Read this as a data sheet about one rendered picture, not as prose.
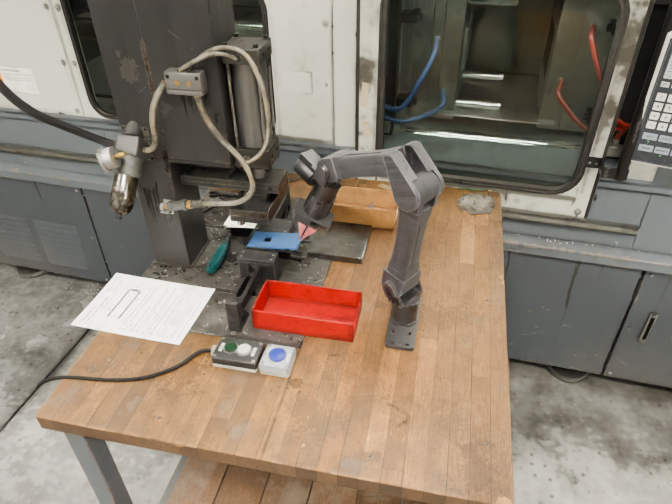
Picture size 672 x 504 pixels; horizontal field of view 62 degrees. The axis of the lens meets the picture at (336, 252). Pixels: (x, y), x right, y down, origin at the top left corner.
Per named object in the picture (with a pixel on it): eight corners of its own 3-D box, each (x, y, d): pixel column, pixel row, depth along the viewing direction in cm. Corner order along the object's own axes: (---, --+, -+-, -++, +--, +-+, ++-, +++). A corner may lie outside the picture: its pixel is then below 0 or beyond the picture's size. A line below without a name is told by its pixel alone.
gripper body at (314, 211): (297, 202, 145) (307, 180, 141) (332, 219, 146) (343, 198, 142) (290, 215, 140) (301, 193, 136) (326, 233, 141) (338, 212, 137)
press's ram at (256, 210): (273, 235, 138) (262, 123, 120) (176, 224, 143) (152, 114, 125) (293, 198, 152) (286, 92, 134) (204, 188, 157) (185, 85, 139)
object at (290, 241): (301, 250, 146) (300, 241, 144) (247, 247, 150) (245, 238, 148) (308, 235, 152) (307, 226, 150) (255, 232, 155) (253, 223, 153)
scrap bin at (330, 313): (352, 343, 133) (353, 324, 129) (253, 328, 137) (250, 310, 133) (361, 309, 142) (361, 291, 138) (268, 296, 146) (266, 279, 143)
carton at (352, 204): (393, 232, 170) (394, 211, 166) (314, 224, 175) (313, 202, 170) (398, 210, 180) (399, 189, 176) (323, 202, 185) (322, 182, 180)
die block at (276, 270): (276, 287, 149) (273, 265, 145) (240, 282, 151) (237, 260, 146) (295, 244, 165) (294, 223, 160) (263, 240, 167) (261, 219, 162)
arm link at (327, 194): (303, 191, 139) (313, 169, 135) (318, 186, 143) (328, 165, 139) (321, 209, 137) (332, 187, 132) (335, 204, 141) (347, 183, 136)
